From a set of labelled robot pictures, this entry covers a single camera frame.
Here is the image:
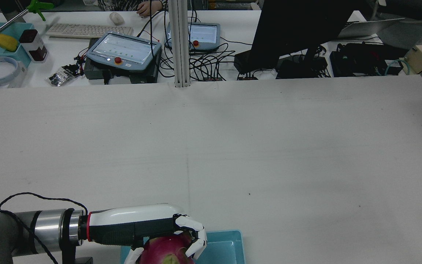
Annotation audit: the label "bystander bare hand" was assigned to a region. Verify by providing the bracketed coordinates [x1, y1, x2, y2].
[137, 0, 167, 18]

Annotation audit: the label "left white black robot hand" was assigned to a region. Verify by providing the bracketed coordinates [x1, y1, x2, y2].
[86, 203, 208, 264]

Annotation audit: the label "pink dragon fruit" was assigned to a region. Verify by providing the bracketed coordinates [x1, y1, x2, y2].
[140, 233, 197, 264]

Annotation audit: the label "teach pendant with red button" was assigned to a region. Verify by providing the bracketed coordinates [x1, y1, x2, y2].
[86, 32, 162, 72]
[165, 22, 221, 51]

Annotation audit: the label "white computer keyboard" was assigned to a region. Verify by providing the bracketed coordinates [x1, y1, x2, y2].
[45, 23, 134, 39]

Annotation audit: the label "black box under pendant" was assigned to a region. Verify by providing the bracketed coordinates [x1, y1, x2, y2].
[84, 38, 160, 84]

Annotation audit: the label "small black box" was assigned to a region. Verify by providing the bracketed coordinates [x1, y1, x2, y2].
[233, 49, 256, 74]

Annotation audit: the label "light blue plastic bin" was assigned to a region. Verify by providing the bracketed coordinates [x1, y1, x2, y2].
[121, 230, 245, 264]

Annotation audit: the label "bag of black parts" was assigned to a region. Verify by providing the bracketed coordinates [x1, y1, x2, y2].
[48, 65, 76, 87]

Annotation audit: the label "green plastic clip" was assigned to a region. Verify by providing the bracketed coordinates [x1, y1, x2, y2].
[27, 0, 55, 21]

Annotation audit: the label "dark red jar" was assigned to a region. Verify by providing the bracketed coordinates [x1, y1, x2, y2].
[19, 29, 48, 63]

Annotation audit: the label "yellow toy fruit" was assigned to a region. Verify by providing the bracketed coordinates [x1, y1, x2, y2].
[0, 34, 19, 52]

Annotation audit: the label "black computer monitor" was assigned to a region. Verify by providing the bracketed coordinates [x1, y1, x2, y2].
[249, 0, 360, 79]

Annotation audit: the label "metal rod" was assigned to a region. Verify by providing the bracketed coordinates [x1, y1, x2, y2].
[0, 9, 30, 48]

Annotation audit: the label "silver laptop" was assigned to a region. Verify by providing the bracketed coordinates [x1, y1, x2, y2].
[337, 18, 406, 39]

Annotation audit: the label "grey office chair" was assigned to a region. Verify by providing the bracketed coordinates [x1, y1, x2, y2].
[369, 0, 422, 50]

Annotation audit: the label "wooden block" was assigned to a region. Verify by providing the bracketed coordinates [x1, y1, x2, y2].
[403, 44, 422, 76]

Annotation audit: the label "aluminium profile post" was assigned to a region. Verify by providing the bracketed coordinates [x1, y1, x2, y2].
[169, 0, 190, 88]

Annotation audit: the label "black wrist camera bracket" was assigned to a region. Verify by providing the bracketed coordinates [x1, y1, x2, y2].
[62, 208, 94, 264]

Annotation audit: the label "tangled black cables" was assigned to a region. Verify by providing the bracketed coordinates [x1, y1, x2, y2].
[160, 38, 241, 79]

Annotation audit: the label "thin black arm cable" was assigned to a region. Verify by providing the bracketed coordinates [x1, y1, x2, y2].
[0, 192, 88, 264]

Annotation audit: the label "green cable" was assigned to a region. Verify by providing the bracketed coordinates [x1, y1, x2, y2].
[384, 59, 411, 76]

